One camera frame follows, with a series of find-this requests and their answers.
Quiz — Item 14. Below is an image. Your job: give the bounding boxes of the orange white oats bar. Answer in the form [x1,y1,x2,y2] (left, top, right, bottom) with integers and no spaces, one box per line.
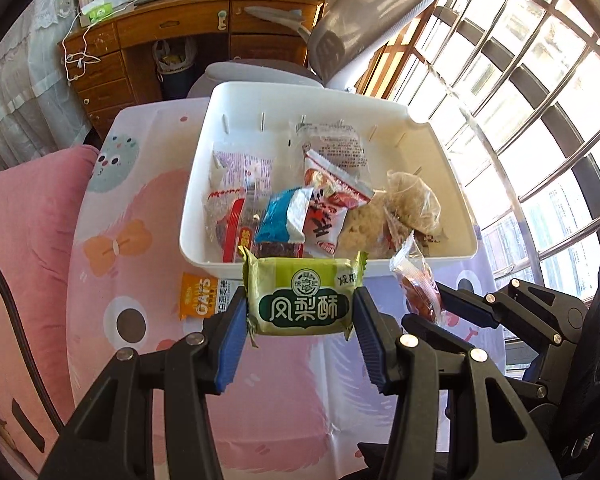
[178,273,242,320]

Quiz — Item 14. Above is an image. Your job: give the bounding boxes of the metal window guard bars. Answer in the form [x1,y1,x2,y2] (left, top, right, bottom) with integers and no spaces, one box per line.
[360,0,600,306]

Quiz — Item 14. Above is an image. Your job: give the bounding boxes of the clear bag pale pastry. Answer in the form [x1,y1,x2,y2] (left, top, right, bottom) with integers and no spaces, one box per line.
[386,171,441,236]

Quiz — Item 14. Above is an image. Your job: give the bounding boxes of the small orange snack sachet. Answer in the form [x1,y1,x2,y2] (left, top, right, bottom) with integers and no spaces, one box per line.
[389,233,442,324]

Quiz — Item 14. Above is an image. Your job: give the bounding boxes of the green pineapple cake packet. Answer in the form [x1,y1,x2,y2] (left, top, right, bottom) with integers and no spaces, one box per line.
[239,246,367,347]

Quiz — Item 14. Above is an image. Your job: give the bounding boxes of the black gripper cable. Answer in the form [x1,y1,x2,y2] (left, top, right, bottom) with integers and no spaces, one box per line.
[0,244,67,434]

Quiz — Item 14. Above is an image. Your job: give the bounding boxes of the black waste bin with bag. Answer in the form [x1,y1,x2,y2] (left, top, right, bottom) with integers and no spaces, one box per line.
[152,37,197,100]

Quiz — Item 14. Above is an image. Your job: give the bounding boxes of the wooden desk with drawers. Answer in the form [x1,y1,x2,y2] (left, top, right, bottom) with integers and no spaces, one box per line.
[59,0,323,138]

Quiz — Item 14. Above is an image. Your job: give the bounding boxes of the red white cartoon snack packet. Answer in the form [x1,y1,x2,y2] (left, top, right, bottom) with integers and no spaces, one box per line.
[303,150,374,258]

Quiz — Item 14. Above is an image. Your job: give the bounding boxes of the clear packet printed label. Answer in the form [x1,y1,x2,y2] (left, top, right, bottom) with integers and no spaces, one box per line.
[294,122,368,174]

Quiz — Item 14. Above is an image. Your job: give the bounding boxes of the grey office chair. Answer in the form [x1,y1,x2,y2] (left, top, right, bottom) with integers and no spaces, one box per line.
[187,0,436,99]

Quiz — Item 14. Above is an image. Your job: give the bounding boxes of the green tissue box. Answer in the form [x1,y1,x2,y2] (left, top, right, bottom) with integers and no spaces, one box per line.
[86,2,114,23]

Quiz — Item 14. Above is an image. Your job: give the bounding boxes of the cartoon printed bed sheet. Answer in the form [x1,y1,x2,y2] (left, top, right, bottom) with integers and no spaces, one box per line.
[0,99,394,479]

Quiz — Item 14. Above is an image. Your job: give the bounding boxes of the white plastic storage bin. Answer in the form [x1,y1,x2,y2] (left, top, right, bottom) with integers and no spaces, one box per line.
[180,82,478,278]

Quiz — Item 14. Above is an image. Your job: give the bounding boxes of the blue foil snack packet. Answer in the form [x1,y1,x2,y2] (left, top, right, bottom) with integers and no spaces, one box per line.
[254,188,313,244]

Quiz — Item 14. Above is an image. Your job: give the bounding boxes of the white lace covered piano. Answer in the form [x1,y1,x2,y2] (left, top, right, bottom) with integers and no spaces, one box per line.
[0,0,91,171]

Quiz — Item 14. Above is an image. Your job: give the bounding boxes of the red white noodle snack packet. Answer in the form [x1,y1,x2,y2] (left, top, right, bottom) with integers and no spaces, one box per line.
[204,151,273,263]

